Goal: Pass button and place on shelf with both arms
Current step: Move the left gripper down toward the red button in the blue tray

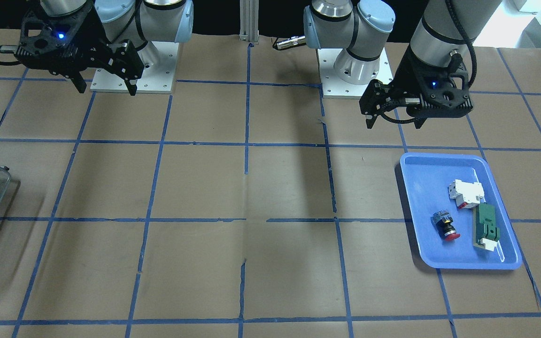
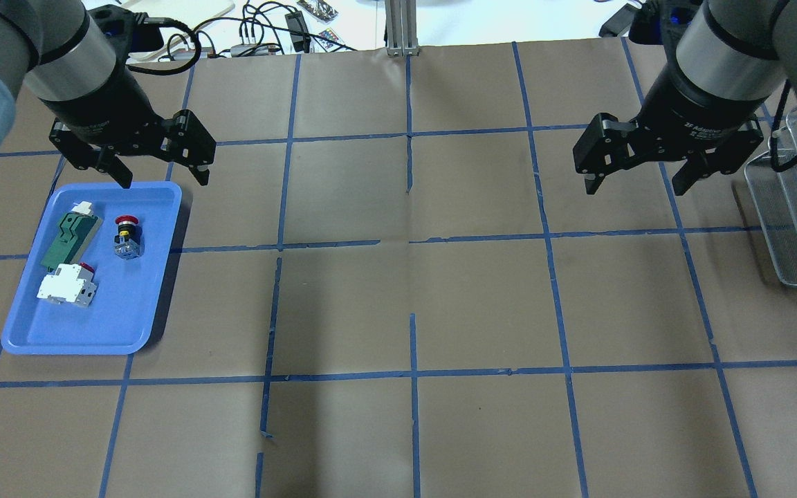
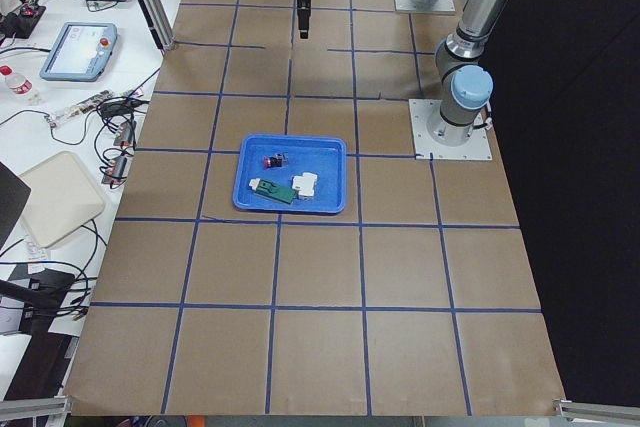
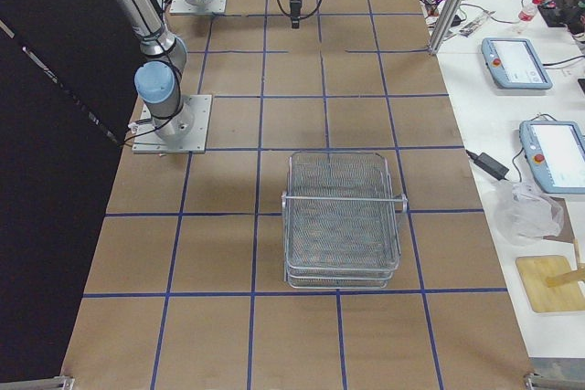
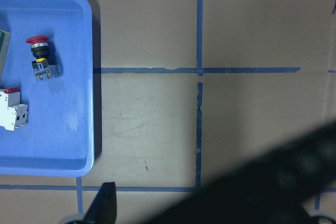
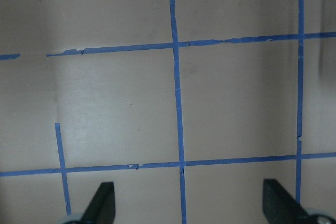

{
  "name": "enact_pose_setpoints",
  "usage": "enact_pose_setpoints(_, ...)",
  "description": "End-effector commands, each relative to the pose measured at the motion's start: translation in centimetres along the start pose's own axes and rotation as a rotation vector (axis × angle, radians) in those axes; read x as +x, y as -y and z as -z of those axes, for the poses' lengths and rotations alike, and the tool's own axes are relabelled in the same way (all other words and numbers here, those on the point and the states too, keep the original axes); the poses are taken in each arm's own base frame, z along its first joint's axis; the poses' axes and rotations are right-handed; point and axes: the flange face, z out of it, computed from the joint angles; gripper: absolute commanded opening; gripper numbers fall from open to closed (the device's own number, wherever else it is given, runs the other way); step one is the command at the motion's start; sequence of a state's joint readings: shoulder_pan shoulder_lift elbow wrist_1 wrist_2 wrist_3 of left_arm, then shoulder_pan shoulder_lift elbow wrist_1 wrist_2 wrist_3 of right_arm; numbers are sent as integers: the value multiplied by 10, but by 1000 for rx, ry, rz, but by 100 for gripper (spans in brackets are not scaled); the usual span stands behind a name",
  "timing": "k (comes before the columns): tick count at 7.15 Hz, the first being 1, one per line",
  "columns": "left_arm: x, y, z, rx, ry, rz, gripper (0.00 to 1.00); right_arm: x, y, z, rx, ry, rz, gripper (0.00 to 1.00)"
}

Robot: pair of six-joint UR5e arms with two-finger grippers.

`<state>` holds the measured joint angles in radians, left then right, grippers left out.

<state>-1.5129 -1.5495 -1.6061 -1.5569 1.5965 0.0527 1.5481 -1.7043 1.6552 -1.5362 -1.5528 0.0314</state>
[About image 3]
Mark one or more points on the red push button switch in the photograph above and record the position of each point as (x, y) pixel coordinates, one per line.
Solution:
(277, 160)

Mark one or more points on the white circuit breaker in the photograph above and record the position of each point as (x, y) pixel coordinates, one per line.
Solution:
(305, 185)

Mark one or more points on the green white terminal block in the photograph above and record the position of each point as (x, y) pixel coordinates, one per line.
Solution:
(273, 191)

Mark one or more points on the blue plastic tray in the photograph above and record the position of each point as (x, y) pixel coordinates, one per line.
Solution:
(324, 156)

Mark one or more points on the plastic water bottle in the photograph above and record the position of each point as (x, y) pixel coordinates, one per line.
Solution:
(16, 82)

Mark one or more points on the lower blue teach pendant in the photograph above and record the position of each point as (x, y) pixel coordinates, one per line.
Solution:
(80, 53)

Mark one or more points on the beige plastic tray lid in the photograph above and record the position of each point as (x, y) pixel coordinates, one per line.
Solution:
(63, 197)

